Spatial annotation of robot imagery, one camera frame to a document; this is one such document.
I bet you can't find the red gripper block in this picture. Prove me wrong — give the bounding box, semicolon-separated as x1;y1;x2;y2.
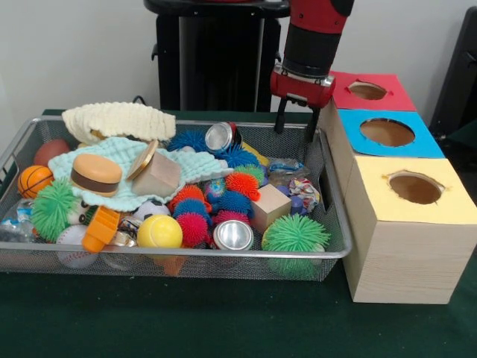
270;63;337;143

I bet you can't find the clear plastic bottle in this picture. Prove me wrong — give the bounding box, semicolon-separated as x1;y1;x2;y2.
268;158;312;186

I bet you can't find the cream waffle cloth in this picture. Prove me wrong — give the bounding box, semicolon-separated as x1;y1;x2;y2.
62;101;177;146

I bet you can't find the wooden box with three holes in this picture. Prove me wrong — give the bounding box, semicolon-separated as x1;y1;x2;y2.
315;70;477;305

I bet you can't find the crushed red soda can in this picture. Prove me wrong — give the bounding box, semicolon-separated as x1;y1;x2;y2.
204;122;243;153

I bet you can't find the large green spiky ball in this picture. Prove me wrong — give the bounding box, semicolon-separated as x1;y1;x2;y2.
260;214;332;279

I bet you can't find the plain wooden block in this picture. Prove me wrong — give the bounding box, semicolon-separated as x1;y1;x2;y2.
130;151;183;198

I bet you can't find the black chair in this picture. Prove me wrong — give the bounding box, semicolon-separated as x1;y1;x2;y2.
428;6;477;150

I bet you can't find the yellow ball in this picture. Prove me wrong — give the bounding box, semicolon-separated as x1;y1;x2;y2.
136;215;183;250

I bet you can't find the light teal waffle cloth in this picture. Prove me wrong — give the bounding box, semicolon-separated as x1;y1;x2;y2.
47;136;234;208

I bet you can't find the toy hamburger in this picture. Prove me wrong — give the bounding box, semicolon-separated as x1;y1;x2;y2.
69;154;123;198

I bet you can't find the dark green tablecloth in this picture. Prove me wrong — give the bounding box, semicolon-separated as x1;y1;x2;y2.
0;108;477;358

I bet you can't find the orange plastic toy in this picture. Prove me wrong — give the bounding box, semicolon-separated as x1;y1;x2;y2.
80;207;121;254

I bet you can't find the small brown football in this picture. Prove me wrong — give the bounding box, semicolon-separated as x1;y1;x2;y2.
33;139;72;167

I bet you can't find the small orange basketball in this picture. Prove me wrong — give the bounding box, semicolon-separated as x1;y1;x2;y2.
17;165;55;200

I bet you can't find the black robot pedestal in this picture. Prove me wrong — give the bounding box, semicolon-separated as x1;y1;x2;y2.
143;0;301;112

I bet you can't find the shallow wire mesh bin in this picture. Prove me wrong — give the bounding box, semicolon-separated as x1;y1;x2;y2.
0;115;354;281

